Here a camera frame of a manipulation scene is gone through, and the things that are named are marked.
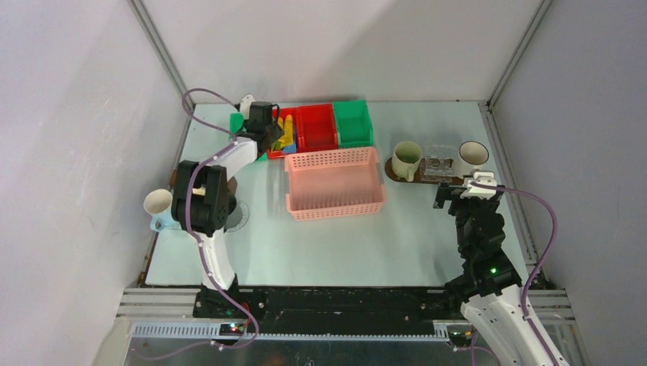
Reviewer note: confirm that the clear textured oval tray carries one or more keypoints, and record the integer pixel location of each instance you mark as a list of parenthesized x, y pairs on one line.
[(245, 210)]

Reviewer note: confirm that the cream mug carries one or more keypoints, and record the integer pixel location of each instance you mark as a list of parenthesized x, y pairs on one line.
[(199, 191)]

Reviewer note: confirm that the light green mug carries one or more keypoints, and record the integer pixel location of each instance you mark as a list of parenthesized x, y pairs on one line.
[(406, 159)]

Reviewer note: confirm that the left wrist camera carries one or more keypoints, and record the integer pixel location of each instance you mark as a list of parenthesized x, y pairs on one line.
[(245, 105)]

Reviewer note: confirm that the brown wooden oval tray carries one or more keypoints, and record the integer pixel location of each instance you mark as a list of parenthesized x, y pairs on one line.
[(399, 179)]

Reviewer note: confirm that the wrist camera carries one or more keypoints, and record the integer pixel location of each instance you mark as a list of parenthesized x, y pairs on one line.
[(245, 105), (481, 184)]

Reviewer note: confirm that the pink perforated basket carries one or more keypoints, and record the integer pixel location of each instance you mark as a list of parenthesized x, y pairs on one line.
[(334, 183)]

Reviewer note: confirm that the clear textured toothbrush holder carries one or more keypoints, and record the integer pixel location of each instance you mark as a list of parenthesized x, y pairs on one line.
[(437, 164)]

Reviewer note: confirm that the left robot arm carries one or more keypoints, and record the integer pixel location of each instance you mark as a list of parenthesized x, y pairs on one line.
[(201, 197)]

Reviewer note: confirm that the green bin with toothbrushes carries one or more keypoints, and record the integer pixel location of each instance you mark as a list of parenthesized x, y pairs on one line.
[(235, 121)]

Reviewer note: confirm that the white mug dark rim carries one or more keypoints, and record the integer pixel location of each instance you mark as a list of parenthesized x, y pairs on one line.
[(472, 155)]

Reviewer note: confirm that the black mug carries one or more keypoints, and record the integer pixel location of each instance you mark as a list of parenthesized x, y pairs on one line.
[(235, 213)]

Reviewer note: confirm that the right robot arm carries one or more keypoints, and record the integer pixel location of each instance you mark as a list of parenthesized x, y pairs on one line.
[(490, 293)]

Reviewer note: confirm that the red bin with holder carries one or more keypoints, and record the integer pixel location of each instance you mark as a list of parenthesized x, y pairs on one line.
[(316, 128)]

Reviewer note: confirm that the brown wooden toothbrush holder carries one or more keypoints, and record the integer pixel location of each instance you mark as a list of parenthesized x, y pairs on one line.
[(232, 183)]

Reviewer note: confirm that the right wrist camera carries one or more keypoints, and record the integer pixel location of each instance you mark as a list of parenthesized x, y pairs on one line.
[(481, 184)]

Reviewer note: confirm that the green toothpaste tube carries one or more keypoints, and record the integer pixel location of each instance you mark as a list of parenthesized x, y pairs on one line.
[(275, 147)]

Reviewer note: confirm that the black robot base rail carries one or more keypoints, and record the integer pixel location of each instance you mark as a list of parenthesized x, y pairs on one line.
[(335, 311)]

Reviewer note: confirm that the green bin far right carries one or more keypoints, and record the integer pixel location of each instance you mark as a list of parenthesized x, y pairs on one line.
[(353, 124)]

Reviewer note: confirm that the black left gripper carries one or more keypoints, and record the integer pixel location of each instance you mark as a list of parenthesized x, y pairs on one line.
[(277, 131)]

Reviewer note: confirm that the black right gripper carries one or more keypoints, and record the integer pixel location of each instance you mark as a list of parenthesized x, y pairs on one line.
[(452, 193)]

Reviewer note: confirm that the red bin with toothpaste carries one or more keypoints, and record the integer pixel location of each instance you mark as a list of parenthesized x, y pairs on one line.
[(283, 113)]

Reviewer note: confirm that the white mug blue handle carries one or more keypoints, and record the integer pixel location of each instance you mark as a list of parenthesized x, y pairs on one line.
[(158, 205)]

